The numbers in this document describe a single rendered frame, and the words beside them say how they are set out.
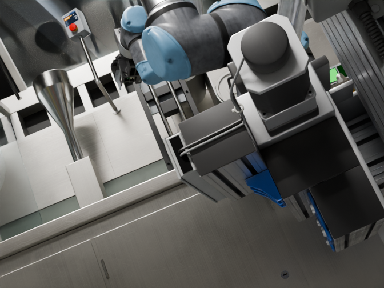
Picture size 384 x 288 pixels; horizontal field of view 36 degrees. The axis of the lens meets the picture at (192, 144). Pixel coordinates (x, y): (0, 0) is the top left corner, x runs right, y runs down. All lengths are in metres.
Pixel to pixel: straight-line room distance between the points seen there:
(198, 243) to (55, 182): 0.92
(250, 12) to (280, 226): 0.65
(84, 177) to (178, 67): 1.00
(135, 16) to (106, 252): 0.65
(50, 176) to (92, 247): 0.77
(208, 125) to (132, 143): 1.51
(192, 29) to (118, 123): 1.27
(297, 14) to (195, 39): 0.50
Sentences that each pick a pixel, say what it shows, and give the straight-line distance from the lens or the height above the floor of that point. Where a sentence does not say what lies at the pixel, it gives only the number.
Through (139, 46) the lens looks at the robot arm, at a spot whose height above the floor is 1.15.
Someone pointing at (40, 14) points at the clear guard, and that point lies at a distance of 2.49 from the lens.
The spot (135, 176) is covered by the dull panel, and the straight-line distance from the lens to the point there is 2.32.
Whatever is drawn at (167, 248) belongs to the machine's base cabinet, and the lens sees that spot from 1.64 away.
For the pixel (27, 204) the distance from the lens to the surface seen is 2.28.
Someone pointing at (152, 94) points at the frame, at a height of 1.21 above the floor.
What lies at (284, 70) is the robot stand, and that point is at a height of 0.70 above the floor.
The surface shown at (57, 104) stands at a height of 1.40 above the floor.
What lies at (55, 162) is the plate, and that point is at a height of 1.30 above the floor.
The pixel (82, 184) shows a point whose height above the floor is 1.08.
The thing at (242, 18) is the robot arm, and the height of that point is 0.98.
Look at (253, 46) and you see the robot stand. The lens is 0.72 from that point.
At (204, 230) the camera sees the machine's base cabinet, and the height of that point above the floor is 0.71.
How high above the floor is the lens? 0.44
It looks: 18 degrees up
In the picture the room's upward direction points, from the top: 23 degrees counter-clockwise
